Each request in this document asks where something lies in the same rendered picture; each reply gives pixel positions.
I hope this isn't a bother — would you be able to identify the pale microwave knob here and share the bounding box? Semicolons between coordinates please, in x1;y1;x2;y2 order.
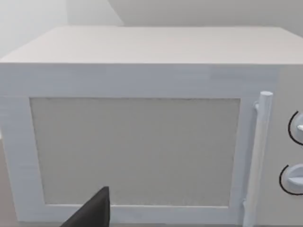
278;164;303;196
287;110;303;145

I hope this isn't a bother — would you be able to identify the pale microwave oven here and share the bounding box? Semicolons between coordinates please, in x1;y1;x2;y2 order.
0;26;303;227

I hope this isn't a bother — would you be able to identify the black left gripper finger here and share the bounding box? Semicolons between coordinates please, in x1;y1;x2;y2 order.
59;186;111;227

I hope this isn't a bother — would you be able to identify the pale microwave door handle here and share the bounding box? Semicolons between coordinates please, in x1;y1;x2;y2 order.
241;91;274;227

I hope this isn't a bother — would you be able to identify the pale microwave door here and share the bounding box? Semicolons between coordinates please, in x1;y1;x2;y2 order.
0;63;279;225

